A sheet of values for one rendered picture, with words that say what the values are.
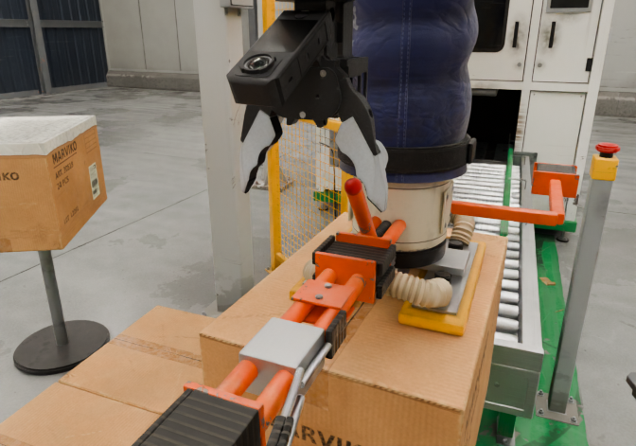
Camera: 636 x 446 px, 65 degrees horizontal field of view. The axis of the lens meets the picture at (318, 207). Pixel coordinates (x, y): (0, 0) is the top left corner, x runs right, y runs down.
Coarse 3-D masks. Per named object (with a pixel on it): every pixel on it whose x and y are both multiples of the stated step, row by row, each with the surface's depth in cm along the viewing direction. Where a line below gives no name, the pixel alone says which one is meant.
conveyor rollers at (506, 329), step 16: (464, 176) 303; (480, 176) 307; (496, 176) 304; (512, 176) 302; (464, 192) 271; (480, 192) 275; (496, 192) 272; (512, 192) 277; (448, 224) 231; (480, 224) 227; (496, 224) 232; (512, 224) 229; (512, 240) 213; (512, 256) 198; (512, 272) 182; (512, 288) 174; (512, 304) 166; (512, 320) 151; (496, 336) 144; (512, 336) 143
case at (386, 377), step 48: (480, 240) 110; (288, 288) 89; (480, 288) 89; (240, 336) 75; (384, 336) 75; (432, 336) 75; (480, 336) 75; (336, 384) 68; (384, 384) 65; (432, 384) 65; (480, 384) 88; (336, 432) 70; (384, 432) 67; (432, 432) 64
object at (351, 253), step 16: (336, 240) 72; (352, 240) 71; (368, 240) 70; (384, 240) 69; (320, 256) 65; (336, 256) 64; (352, 256) 67; (368, 256) 67; (384, 256) 65; (320, 272) 66; (336, 272) 65; (352, 272) 64; (368, 272) 63; (384, 272) 64; (368, 288) 63; (384, 288) 65
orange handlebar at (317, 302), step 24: (552, 192) 94; (480, 216) 88; (504, 216) 86; (528, 216) 84; (552, 216) 83; (312, 288) 59; (336, 288) 59; (360, 288) 61; (288, 312) 55; (312, 312) 59; (336, 312) 55; (240, 384) 44; (288, 384) 44; (264, 408) 41
